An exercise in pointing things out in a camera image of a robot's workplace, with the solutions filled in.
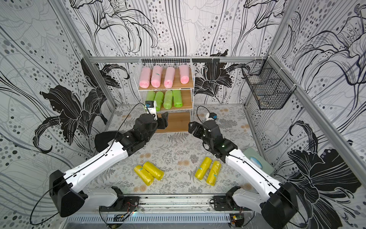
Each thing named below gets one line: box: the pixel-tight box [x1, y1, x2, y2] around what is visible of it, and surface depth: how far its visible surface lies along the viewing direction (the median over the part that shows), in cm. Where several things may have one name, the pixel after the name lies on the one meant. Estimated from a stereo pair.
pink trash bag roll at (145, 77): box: [139, 66, 151, 89], surface depth 74 cm
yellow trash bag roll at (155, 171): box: [142, 161, 165, 181], surface depth 84 cm
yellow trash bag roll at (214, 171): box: [205, 160, 222, 187], surface depth 81 cm
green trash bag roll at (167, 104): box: [162, 90, 173, 110], surface depth 86 cm
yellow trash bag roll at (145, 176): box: [133, 165, 155, 187], surface depth 81 cm
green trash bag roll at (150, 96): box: [145, 90, 156, 102], surface depth 90 cm
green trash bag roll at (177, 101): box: [172, 89, 183, 108], surface depth 87 cm
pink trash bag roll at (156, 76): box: [150, 65, 163, 89], surface depth 73 cm
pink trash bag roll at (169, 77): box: [163, 66, 176, 89], surface depth 73 cm
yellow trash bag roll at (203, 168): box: [194, 156, 213, 181], surface depth 83 cm
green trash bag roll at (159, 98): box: [153, 90, 164, 112], surface depth 89 cm
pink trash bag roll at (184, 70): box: [178, 64, 190, 85], surface depth 74 cm
